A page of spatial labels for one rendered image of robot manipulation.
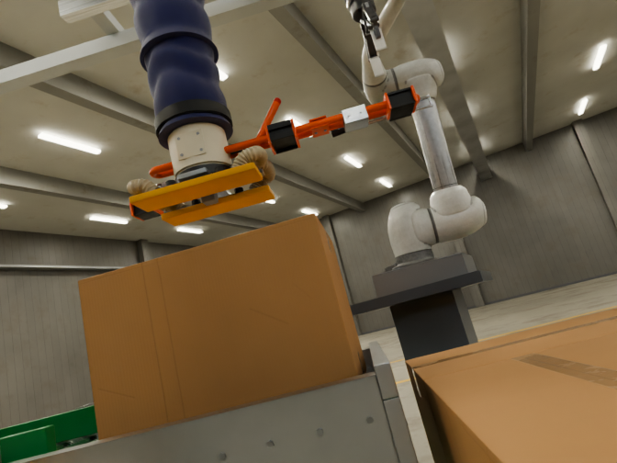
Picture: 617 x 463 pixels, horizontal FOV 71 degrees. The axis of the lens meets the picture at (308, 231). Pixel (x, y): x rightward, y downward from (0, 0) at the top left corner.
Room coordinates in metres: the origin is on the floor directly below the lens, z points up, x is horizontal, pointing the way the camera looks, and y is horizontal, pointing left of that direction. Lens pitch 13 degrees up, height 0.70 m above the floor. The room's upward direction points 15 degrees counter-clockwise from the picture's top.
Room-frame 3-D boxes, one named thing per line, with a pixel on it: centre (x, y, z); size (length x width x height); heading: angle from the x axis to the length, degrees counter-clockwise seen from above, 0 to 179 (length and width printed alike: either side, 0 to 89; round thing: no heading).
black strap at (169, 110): (1.18, 0.25, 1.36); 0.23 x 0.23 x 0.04
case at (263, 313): (1.18, 0.25, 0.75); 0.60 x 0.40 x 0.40; 84
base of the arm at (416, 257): (1.81, -0.38, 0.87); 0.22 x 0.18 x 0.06; 72
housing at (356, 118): (1.15, -0.21, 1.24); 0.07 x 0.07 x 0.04; 87
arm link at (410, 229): (1.80, -0.42, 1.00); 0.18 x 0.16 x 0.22; 78
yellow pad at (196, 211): (1.27, 0.25, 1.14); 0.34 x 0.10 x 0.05; 87
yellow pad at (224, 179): (1.08, 0.26, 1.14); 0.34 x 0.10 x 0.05; 87
